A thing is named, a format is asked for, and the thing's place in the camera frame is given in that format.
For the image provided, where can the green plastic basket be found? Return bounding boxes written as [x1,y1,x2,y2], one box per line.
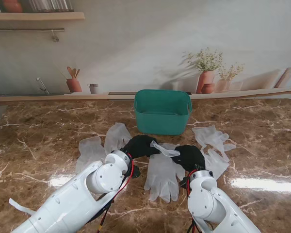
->
[133,89,193,136]

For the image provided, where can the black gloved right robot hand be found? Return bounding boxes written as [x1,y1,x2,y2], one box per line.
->
[172,145,206,172]

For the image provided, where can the red black right arm cable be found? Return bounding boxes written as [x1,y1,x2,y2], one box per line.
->
[185,169,200,233]

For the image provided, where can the printed kitchen scene backdrop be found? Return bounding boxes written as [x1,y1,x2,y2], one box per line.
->
[0,0,291,107]

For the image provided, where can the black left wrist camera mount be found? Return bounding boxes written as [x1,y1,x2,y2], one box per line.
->
[129,165,142,179]

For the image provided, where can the red black arm cable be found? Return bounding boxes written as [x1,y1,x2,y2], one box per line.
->
[185,169,200,233]
[97,152,135,233]

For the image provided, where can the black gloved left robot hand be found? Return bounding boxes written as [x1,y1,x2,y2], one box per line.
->
[122,135,161,158]

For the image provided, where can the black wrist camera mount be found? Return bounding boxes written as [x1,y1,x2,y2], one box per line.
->
[129,165,142,179]
[179,176,191,189]

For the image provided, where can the red black left arm cable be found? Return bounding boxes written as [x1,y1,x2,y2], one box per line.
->
[97,152,135,233]

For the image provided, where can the translucent white disposable glove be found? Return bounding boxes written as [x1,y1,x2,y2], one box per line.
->
[104,122,133,156]
[75,136,106,174]
[145,140,185,202]
[192,125,237,162]
[144,155,186,201]
[200,148,230,180]

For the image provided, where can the white flat strap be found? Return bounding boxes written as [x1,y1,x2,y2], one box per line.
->
[9,198,37,216]

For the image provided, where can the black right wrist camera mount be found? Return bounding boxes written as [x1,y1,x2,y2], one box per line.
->
[179,176,191,189]

